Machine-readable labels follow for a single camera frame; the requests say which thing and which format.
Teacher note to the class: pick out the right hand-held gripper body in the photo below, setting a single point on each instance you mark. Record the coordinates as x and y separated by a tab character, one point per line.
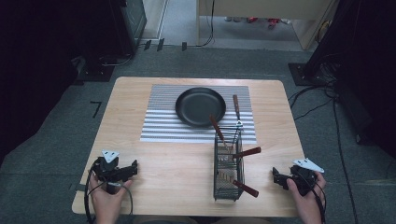
303	180

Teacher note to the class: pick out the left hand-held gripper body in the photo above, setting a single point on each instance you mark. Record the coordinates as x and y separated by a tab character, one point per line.
107	169

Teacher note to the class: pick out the person's right hand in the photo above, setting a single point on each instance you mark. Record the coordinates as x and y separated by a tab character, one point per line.
309	203

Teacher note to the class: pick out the person's left hand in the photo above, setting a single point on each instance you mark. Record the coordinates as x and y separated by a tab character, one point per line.
107	202

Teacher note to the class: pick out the grey striped place mat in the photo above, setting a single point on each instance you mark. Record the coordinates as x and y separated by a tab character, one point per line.
162	124

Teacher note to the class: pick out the black frying pan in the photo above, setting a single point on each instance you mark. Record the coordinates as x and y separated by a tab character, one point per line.
199	105

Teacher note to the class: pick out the black floor tape strip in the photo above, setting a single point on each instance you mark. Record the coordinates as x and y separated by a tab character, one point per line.
147	44
160	44
184	46

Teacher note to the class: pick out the black curtain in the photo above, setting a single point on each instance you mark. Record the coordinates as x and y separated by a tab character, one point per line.
37	62
367	62

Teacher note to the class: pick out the black cabinet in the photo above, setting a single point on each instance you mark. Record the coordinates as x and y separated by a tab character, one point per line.
129	21

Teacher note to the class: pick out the red things under desk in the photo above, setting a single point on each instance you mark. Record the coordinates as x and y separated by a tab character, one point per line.
271	21

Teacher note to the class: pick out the light wooden desk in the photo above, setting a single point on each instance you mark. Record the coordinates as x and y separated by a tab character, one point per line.
264	7

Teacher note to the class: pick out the black stand base plate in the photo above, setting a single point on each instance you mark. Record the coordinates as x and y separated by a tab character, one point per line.
299	74
95	73

